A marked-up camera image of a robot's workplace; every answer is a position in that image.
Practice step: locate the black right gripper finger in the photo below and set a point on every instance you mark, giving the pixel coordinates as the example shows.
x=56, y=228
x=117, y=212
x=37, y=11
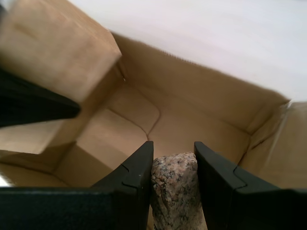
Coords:
x=108, y=206
x=239, y=208

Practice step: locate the speckled granite rock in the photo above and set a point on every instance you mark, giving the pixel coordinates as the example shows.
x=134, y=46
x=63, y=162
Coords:
x=175, y=189

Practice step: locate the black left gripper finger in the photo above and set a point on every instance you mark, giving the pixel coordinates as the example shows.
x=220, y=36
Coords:
x=33, y=105
x=2, y=12

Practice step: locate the light wooden block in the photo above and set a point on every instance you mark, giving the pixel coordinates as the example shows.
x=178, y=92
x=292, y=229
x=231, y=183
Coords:
x=60, y=50

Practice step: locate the brown cardboard box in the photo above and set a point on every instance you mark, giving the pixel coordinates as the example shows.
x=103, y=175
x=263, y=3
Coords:
x=204, y=100

